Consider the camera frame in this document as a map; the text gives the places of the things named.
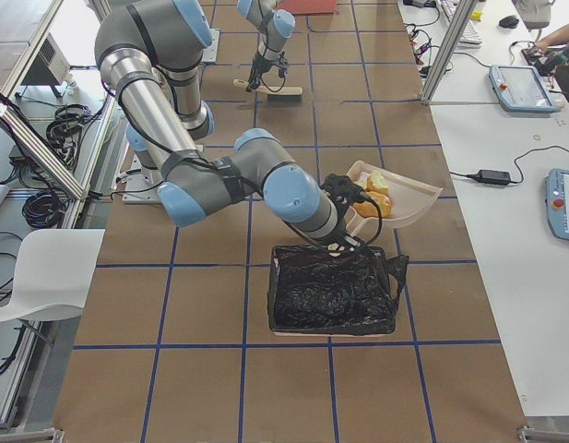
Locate aluminium frame post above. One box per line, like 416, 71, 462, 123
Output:
421, 1, 460, 105

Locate pink bin with black bag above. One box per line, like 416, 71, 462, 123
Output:
267, 245, 409, 336

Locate white keyboard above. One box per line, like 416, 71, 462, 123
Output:
438, 0, 483, 48

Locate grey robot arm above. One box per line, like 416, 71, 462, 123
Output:
94, 1, 368, 254
237, 0, 296, 92

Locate black computer mouse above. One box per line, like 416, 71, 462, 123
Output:
498, 15, 520, 29

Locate white plastic chair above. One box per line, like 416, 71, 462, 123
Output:
0, 229, 105, 346

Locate teach pendant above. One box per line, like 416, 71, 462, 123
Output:
545, 169, 569, 241
488, 65, 558, 114

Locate cream hand brush dark bristles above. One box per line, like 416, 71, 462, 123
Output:
232, 79, 303, 103

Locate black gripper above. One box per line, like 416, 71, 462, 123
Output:
317, 174, 381, 252
247, 51, 289, 88

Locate black power adapter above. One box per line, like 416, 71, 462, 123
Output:
475, 170, 512, 186

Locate pink plastic bin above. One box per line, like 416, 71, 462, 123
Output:
279, 0, 338, 16

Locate teach pendant far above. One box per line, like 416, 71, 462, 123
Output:
488, 65, 558, 114

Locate large bread chunk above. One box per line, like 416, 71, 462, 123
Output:
366, 171, 388, 195

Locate cream plastic dustpan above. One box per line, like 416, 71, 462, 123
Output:
328, 161, 442, 257

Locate teach pendant near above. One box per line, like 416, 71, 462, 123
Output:
545, 169, 569, 241

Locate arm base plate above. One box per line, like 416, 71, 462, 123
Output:
202, 29, 220, 65
121, 143, 205, 205

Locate brown toy potato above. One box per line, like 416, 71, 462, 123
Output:
352, 191, 392, 218

